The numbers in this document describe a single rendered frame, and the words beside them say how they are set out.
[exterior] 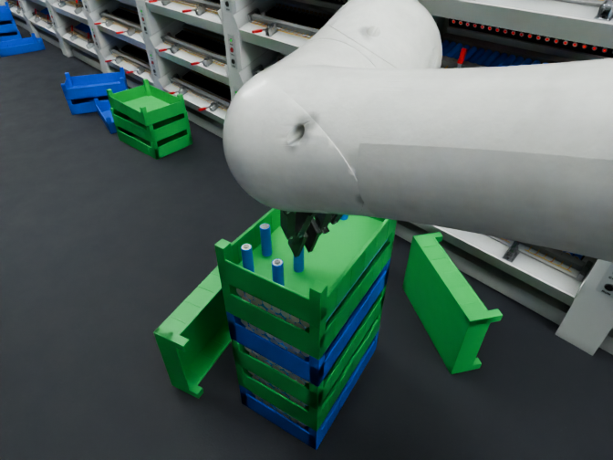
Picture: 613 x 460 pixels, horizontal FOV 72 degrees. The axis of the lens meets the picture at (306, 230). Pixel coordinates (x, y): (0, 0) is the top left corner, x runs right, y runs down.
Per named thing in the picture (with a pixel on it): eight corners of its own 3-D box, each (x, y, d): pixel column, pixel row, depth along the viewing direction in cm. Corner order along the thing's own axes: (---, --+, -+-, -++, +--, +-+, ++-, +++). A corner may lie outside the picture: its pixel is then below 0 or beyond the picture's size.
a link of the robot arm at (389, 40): (485, 10, 36) (378, -54, 37) (422, 82, 30) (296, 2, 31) (416, 125, 48) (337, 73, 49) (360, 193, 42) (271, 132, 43)
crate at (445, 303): (450, 374, 104) (480, 368, 105) (470, 320, 91) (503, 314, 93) (401, 287, 127) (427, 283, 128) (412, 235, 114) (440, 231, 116)
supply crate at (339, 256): (320, 329, 65) (321, 293, 60) (219, 279, 73) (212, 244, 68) (396, 226, 85) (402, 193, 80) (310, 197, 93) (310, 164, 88)
